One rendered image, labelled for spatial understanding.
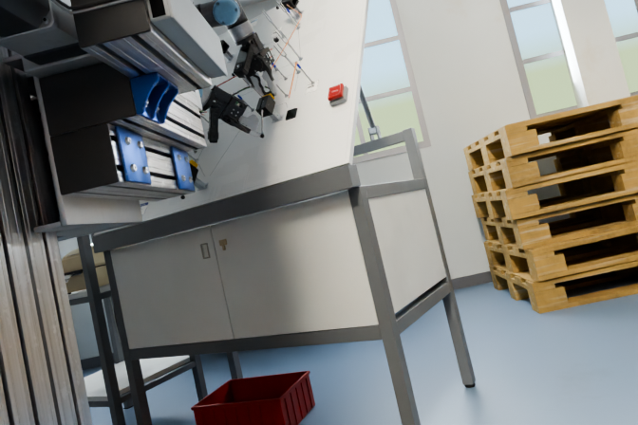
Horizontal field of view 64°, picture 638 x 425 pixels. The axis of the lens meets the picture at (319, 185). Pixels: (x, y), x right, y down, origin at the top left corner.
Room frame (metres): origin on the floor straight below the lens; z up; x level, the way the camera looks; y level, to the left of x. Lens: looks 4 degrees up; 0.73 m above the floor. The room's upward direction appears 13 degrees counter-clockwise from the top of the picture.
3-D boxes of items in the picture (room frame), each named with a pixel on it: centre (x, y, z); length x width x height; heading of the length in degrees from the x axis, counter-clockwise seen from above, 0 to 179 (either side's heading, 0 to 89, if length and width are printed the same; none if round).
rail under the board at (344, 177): (1.74, 0.40, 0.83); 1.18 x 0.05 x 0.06; 60
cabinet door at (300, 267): (1.62, 0.16, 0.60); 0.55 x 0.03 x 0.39; 60
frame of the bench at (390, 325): (2.01, 0.25, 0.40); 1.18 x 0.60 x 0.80; 60
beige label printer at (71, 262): (2.28, 1.04, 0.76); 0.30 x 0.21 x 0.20; 153
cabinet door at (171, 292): (1.90, 0.63, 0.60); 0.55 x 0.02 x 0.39; 60
